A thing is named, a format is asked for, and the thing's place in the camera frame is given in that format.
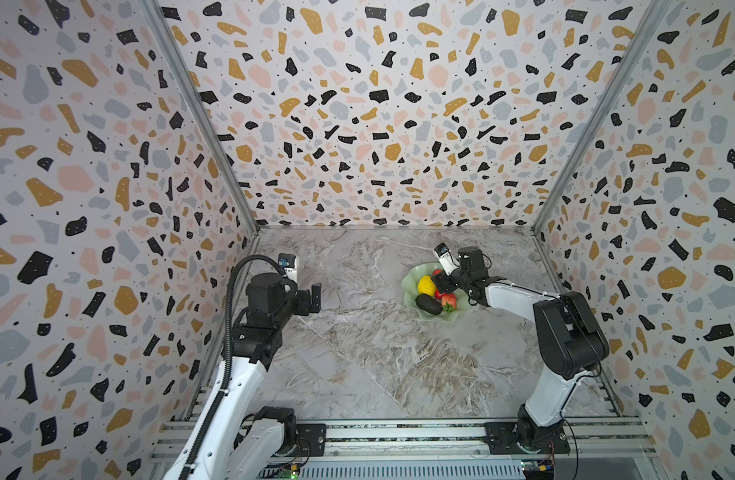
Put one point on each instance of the aluminium corner post left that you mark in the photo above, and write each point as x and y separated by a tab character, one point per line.
152	13

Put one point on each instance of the red fake strawberry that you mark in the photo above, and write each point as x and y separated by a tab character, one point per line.
449	302

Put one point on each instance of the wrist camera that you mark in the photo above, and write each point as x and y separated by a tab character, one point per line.
445	258
288	262

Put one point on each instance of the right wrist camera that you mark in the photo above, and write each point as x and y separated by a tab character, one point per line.
445	258

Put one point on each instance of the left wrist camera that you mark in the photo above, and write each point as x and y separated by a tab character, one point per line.
288	262

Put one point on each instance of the dark fake avocado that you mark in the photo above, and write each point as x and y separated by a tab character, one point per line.
428	304

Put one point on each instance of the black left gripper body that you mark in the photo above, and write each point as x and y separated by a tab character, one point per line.
300	304

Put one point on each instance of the white slotted cable duct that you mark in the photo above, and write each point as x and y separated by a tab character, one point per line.
416	469

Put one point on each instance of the light green wavy fruit bowl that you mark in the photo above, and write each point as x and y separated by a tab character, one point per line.
409	285

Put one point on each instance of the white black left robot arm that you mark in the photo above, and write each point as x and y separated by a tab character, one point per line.
213	450

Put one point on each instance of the yellow fake lemon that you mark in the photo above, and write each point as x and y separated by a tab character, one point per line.
426	286

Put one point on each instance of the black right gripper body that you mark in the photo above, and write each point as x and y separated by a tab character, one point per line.
448	280

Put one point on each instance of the aluminium corner post right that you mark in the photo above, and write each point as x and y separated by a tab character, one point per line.
653	16

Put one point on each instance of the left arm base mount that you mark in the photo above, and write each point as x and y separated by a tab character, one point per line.
304	438

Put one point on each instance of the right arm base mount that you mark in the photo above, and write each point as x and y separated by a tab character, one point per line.
525	436

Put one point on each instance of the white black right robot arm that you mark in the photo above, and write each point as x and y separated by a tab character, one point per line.
570	340

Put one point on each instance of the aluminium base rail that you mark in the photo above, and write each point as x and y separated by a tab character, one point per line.
442	439

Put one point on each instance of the aluminium corner post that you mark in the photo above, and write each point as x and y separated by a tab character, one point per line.
653	16
152	13

